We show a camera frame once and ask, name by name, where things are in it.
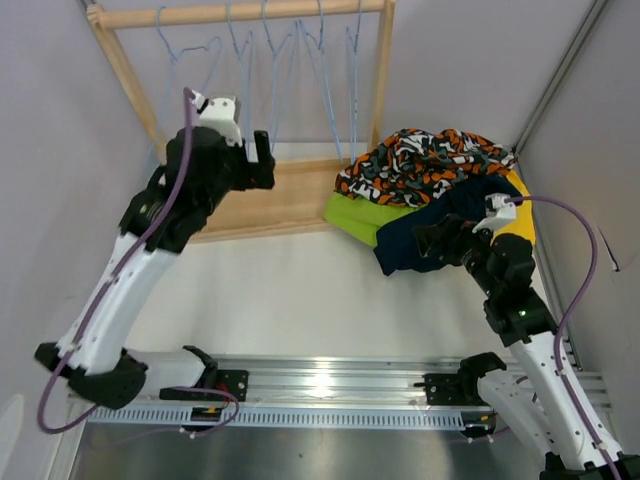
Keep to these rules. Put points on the blue hanger of green shorts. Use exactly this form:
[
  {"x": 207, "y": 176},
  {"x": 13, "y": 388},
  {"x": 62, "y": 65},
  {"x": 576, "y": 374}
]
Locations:
[{"x": 316, "y": 52}]

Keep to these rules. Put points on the blue hanger of navy shorts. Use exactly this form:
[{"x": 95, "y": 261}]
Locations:
[{"x": 282, "y": 56}]

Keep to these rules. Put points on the lime green shorts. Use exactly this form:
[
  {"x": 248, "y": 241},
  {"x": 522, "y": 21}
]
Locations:
[{"x": 360, "y": 218}]

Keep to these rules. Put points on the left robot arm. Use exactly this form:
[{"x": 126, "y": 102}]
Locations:
[{"x": 180, "y": 196}]

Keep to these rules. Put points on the blue hanger of yellow shorts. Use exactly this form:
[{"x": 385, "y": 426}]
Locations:
[{"x": 243, "y": 51}]

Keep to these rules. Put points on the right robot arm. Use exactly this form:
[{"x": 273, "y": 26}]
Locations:
[{"x": 557, "y": 423}]

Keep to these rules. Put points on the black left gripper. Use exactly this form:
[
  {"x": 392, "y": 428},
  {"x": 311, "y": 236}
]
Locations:
[{"x": 252, "y": 175}]

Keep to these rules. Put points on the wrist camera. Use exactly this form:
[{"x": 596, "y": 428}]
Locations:
[
  {"x": 500, "y": 211},
  {"x": 220, "y": 114}
]

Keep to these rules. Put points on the aluminium mounting rail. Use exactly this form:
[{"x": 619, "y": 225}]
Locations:
[{"x": 316, "y": 392}]

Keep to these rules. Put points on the wooden clothes rack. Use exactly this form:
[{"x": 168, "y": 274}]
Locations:
[{"x": 303, "y": 186}]

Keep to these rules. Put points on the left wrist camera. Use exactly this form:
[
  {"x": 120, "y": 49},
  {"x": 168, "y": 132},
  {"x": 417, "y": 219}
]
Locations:
[{"x": 220, "y": 114}]

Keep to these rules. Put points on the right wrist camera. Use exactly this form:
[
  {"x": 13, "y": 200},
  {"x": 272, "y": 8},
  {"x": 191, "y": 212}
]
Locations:
[{"x": 500, "y": 211}]

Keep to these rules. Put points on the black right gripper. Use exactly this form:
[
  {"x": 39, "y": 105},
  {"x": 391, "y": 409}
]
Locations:
[{"x": 451, "y": 228}]

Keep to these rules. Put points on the blue hanger of camouflage shorts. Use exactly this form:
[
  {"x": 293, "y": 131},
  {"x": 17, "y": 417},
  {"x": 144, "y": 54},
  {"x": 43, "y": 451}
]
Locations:
[{"x": 191, "y": 66}]

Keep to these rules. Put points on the orange camouflage shorts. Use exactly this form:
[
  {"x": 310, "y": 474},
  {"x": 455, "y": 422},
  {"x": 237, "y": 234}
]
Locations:
[{"x": 413, "y": 167}]

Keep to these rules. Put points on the yellow shorts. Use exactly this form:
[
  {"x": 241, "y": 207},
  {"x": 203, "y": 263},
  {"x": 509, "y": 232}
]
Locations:
[{"x": 523, "y": 225}]

